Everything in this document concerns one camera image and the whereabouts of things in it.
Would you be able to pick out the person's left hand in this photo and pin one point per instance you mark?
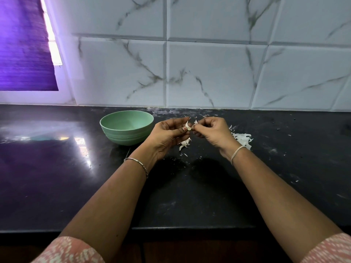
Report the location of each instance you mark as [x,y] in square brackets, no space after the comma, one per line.
[164,137]

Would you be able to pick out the person's right hand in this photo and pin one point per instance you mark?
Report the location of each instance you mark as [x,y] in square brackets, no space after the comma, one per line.
[216,133]

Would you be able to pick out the garlic clove cluster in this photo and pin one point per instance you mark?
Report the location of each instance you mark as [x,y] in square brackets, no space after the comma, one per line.
[184,143]

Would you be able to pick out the white garlic bulb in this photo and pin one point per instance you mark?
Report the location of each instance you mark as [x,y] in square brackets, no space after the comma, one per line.
[189,126]

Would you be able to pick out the mint green bowl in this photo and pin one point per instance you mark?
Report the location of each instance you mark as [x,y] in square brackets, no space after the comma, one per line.
[126,126]

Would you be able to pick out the person's right forearm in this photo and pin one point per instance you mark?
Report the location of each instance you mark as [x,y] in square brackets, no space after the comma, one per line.
[285,205]

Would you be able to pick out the person's left forearm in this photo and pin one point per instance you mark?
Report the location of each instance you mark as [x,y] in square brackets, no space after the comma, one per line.
[107,208]

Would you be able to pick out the pile of white garlic peels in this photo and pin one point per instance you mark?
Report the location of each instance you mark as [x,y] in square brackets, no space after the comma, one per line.
[242,139]

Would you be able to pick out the pink patterned left sleeve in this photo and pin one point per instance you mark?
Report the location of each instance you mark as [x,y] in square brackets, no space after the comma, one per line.
[68,251]

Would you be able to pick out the pink patterned sleeve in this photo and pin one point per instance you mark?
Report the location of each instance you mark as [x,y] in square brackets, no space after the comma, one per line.
[329,250]
[68,251]

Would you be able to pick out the bright window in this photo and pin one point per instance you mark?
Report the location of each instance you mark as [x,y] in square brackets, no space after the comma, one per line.
[52,38]

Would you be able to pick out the pink patterned right sleeve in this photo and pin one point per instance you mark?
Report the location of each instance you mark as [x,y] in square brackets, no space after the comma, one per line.
[329,250]

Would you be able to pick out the purple cloth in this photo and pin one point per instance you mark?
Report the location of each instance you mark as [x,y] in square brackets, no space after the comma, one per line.
[24,43]

